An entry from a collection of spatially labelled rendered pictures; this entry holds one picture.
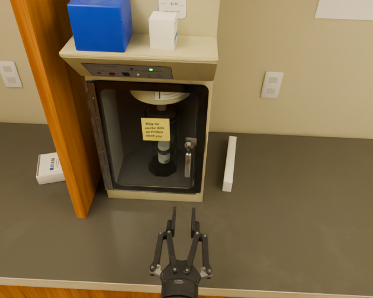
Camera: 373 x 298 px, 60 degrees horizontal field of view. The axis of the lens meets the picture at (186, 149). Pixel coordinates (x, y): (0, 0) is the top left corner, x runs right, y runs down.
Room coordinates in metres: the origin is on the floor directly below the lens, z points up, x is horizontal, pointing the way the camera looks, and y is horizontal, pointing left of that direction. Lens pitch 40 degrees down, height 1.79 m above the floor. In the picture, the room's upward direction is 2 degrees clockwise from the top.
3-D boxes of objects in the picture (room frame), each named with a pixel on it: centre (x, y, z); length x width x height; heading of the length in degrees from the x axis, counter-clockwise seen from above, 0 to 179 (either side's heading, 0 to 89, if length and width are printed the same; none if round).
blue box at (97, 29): (0.67, 0.18, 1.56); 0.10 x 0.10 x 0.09; 89
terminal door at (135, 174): (0.72, 0.10, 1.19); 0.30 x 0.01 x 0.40; 89
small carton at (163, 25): (0.67, 0.06, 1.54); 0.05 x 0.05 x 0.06; 86
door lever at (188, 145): (0.69, -0.01, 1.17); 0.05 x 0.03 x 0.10; 179
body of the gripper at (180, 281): (0.33, 0.00, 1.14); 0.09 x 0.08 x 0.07; 179
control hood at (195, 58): (0.67, 0.10, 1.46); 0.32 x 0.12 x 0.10; 89
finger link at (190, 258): (0.40, -0.02, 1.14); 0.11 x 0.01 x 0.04; 166
